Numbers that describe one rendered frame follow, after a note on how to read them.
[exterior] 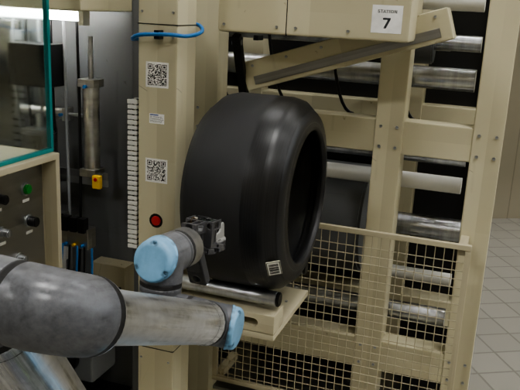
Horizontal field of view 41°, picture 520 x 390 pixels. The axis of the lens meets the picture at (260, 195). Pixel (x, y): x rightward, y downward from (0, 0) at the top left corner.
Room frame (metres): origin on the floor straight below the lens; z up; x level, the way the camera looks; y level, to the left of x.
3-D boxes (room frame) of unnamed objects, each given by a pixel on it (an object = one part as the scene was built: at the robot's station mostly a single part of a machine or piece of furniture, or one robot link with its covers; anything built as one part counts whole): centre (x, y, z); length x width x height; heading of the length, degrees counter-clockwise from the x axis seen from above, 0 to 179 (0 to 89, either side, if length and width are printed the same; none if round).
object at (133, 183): (2.12, 0.39, 1.19); 0.05 x 0.04 x 0.48; 161
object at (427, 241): (2.30, -0.27, 0.65); 0.90 x 0.02 x 0.70; 71
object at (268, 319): (1.93, 0.10, 0.83); 0.36 x 0.09 x 0.06; 71
